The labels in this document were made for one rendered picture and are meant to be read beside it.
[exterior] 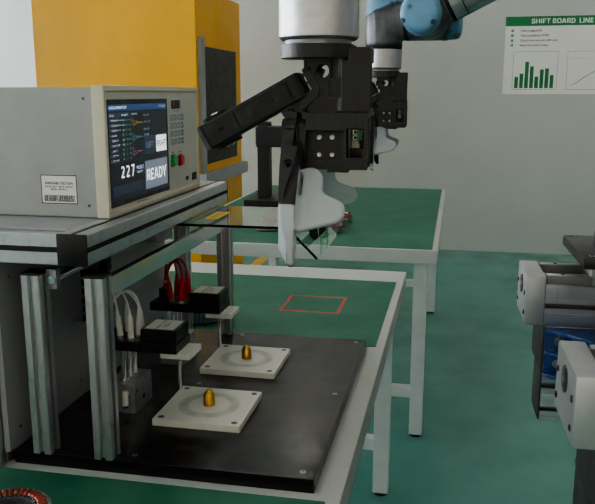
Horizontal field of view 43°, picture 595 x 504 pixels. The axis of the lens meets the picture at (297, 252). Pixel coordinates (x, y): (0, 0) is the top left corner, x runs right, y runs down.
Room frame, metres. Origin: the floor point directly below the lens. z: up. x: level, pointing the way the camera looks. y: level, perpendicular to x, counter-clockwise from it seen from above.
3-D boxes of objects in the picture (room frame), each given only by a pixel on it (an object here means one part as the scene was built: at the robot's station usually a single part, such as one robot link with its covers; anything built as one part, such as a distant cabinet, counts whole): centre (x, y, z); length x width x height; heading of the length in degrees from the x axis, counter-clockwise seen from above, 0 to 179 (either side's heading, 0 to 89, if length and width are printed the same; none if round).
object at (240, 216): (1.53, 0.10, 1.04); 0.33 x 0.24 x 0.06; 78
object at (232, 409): (1.23, 0.15, 0.78); 0.15 x 0.15 x 0.01; 78
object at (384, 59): (1.63, -0.18, 1.37); 0.08 x 0.08 x 0.05
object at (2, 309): (1.40, 0.38, 0.92); 0.66 x 0.01 x 0.30; 168
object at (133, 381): (1.26, 0.29, 0.80); 0.07 x 0.05 x 0.06; 168
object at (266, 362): (1.47, 0.10, 0.78); 0.15 x 0.15 x 0.01; 78
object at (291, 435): (1.36, 0.14, 0.76); 0.64 x 0.47 x 0.02; 168
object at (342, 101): (0.74, -0.03, 1.29); 0.09 x 0.08 x 0.12; 80
